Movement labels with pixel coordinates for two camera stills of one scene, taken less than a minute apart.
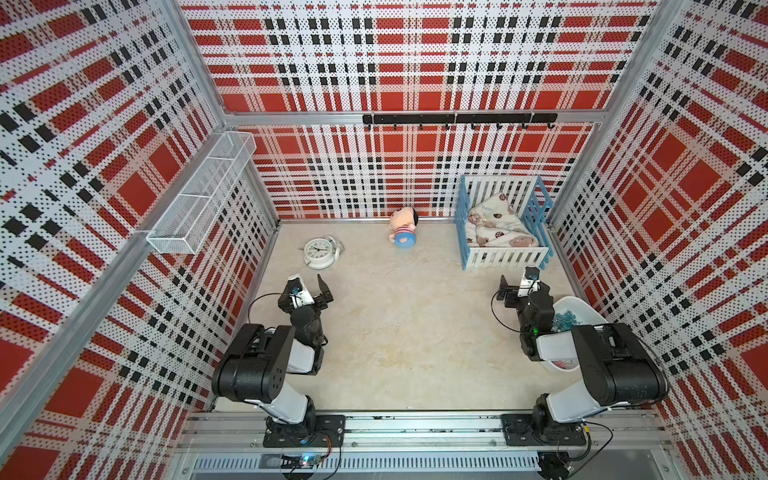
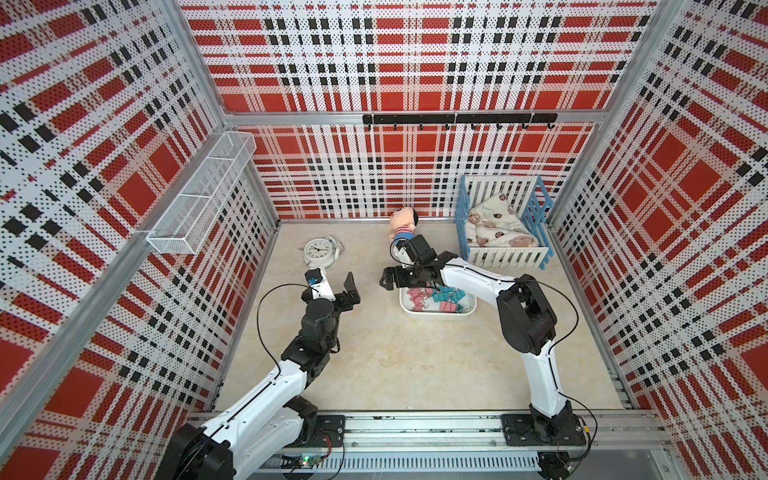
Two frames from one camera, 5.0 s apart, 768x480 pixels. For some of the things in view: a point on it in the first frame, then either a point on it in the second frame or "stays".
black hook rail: [461, 118] stays
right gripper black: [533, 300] → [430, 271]
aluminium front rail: [421, 432] stays
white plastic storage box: [571, 311] → [436, 302]
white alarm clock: [322, 252] stays
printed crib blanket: [493, 223] stays
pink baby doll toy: [403, 222] stays
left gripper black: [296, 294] → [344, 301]
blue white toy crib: [504, 221] stays
